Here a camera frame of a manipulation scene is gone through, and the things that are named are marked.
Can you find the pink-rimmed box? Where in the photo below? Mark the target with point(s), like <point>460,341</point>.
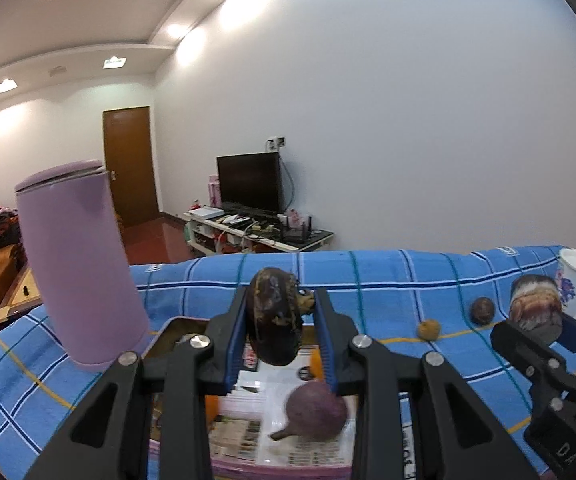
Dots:
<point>178,330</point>

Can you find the ceiling air vent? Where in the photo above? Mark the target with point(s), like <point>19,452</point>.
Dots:
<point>58,70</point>

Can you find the pink box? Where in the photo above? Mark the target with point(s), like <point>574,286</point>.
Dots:
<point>213,190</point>

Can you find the brown mottled fruit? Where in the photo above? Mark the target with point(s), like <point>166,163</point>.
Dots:
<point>535,305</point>

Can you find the recessed ceiling light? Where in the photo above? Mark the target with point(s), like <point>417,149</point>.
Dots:
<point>178,30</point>
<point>115,62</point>
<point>5,85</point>

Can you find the black television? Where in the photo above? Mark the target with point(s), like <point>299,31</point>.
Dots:
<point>250,182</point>

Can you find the yellow-brown round fruit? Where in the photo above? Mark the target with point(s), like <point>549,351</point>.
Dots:
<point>429,330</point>

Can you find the purple fruit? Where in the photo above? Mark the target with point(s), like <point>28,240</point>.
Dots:
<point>318,407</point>

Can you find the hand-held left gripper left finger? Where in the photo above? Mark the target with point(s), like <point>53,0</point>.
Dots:
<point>233,350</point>

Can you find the dark round fruit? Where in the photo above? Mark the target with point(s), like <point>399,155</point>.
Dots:
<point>483,310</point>

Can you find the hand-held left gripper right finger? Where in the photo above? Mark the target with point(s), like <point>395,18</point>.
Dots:
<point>328,350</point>

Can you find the blue plaid blanket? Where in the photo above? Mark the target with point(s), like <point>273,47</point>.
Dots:
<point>393,285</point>

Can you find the printed paper lining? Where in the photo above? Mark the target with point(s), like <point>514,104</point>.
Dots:
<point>238,435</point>

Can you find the black router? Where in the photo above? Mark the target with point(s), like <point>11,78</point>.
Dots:
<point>298,232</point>

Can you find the brown wooden door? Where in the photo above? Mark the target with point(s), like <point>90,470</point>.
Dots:
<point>130,165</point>

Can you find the lilac tumbler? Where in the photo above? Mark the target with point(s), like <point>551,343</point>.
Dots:
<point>78,260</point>

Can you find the wooden coffee table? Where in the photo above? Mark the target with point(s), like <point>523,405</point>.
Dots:
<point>20,295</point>

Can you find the dark spotted fruit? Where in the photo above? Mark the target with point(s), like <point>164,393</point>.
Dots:
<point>273,320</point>

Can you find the wall socket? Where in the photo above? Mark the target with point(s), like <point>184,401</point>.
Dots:
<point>278,142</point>

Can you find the white television stand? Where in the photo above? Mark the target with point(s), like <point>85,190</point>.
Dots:
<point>263,241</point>

